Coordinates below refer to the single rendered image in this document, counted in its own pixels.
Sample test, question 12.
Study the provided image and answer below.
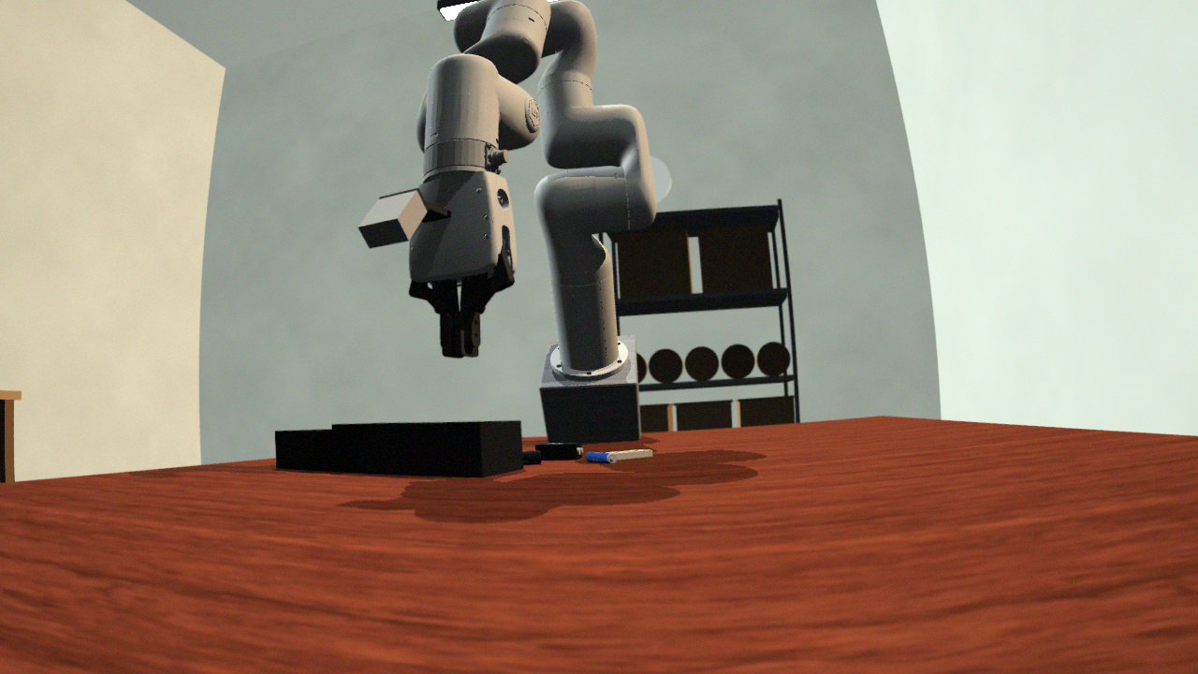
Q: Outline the white domino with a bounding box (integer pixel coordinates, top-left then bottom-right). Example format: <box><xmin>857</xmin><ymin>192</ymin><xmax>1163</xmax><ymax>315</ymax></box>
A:
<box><xmin>615</xmin><ymin>449</ymin><xmax>652</xmax><ymax>460</ymax></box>

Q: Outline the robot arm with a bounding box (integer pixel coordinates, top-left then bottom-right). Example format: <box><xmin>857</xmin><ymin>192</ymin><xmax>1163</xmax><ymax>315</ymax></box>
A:
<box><xmin>358</xmin><ymin>0</ymin><xmax>657</xmax><ymax>381</ymax></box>

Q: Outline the dark grey rack of labelled bins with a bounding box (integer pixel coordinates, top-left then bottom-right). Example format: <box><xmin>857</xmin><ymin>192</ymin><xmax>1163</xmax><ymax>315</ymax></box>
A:
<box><xmin>276</xmin><ymin>420</ymin><xmax>524</xmax><ymax>476</ymax></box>

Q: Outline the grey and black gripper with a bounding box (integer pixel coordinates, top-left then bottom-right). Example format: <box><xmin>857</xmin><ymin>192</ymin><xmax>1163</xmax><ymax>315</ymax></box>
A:
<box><xmin>409</xmin><ymin>166</ymin><xmax>518</xmax><ymax>359</ymax></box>

